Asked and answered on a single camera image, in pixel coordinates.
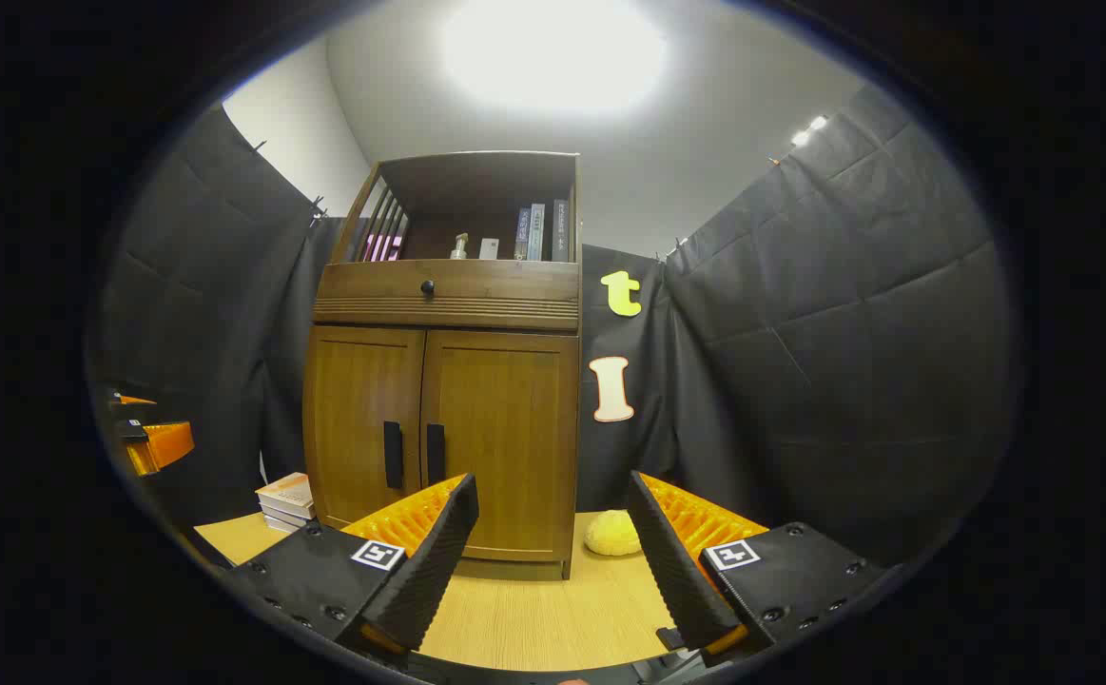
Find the wooden double-door shoe cabinet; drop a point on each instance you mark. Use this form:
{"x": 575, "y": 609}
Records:
{"x": 476, "y": 190}

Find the white book with orange cover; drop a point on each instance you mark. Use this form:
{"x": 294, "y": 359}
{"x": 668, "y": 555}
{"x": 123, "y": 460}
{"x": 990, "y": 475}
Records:
{"x": 286, "y": 490}

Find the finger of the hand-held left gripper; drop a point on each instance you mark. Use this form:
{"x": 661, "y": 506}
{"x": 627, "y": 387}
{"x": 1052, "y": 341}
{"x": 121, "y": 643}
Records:
{"x": 161, "y": 447}
{"x": 134, "y": 407}

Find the wooden drawer with black knob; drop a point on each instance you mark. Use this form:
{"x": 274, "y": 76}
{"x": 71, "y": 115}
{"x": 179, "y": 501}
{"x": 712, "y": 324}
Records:
{"x": 495, "y": 285}

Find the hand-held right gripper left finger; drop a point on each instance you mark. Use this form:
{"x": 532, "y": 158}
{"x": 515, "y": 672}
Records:
{"x": 429, "y": 571}

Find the black backdrop cloth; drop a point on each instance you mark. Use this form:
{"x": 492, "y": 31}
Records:
{"x": 847, "y": 333}

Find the wooden cabinet door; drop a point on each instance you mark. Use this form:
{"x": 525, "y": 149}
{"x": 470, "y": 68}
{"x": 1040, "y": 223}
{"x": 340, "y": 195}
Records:
{"x": 353, "y": 409}
{"x": 505, "y": 419}

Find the yellow plush ball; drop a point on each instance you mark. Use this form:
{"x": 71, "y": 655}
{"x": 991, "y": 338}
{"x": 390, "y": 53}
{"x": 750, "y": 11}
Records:
{"x": 612, "y": 535}

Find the light blue upright book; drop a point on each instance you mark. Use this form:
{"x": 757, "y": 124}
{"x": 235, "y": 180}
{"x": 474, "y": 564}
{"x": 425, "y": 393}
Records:
{"x": 536, "y": 233}

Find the small pump bottle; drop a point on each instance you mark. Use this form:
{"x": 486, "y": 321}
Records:
{"x": 459, "y": 249}

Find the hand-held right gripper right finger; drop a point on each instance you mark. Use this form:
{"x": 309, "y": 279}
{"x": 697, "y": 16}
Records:
{"x": 671, "y": 561}

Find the large ceiling light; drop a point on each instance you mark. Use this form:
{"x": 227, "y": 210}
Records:
{"x": 552, "y": 52}

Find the dark blue upright book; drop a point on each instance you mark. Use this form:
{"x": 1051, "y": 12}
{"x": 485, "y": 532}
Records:
{"x": 522, "y": 235}

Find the small ceiling light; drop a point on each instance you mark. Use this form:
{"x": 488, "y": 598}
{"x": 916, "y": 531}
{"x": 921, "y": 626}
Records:
{"x": 809, "y": 129}

